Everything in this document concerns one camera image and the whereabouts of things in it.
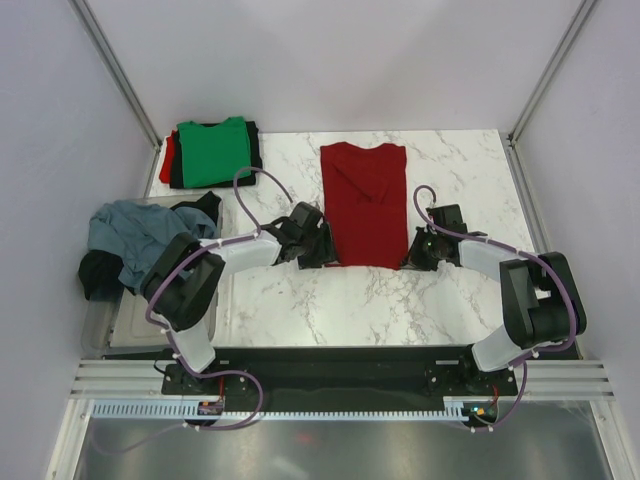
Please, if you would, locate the dark red t shirt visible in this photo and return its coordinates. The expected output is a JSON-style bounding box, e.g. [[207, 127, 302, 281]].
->
[[320, 142, 409, 270]]

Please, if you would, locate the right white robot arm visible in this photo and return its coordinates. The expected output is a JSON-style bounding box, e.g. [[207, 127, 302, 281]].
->
[[404, 204, 587, 394]]

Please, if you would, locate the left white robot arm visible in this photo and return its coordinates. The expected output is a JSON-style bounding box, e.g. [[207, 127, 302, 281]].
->
[[140, 202, 337, 393]]

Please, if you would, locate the folded green t shirt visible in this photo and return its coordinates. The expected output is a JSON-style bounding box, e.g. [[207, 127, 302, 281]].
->
[[177, 117, 251, 189]]

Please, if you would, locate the folded black t shirt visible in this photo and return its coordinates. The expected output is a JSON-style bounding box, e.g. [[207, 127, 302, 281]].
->
[[167, 120, 263, 189]]

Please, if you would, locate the folded red t shirt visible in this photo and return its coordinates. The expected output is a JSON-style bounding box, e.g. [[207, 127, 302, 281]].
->
[[158, 130, 177, 184]]

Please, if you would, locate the grey blue t shirt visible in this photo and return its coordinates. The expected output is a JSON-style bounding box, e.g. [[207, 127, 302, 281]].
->
[[88, 198, 217, 291]]

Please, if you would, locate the grey plastic bin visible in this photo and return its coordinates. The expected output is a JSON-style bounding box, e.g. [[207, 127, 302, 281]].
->
[[78, 192, 221, 356]]

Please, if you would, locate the black t shirt in bin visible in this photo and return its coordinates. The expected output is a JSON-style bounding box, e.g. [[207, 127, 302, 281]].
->
[[75, 192, 224, 302]]

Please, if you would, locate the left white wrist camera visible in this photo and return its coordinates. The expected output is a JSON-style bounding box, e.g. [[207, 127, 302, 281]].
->
[[289, 202, 324, 231]]

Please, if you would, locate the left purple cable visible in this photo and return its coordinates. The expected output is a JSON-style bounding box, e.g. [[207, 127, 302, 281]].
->
[[89, 167, 296, 456]]

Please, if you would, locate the purple cable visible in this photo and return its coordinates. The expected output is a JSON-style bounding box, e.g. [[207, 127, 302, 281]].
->
[[89, 167, 296, 456], [413, 184, 576, 435]]

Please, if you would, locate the right aluminium frame post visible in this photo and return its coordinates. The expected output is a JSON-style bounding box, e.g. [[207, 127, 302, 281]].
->
[[505, 0, 601, 146]]

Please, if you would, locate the aluminium frame post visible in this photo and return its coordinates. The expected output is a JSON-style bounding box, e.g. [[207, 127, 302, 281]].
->
[[67, 0, 166, 151], [505, 0, 601, 146]]

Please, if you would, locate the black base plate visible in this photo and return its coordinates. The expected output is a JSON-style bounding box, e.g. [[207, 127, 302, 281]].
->
[[162, 346, 517, 415]]

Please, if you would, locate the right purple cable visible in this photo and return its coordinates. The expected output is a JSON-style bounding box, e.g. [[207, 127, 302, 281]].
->
[[413, 184, 576, 435]]

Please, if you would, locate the aluminium rail front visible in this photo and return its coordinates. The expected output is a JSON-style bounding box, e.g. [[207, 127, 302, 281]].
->
[[71, 360, 614, 401]]

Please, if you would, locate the white slotted cable duct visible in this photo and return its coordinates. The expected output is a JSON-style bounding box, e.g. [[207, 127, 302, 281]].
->
[[91, 399, 469, 422]]

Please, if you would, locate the left aluminium frame post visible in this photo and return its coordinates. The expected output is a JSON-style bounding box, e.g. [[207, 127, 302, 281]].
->
[[67, 0, 166, 151]]

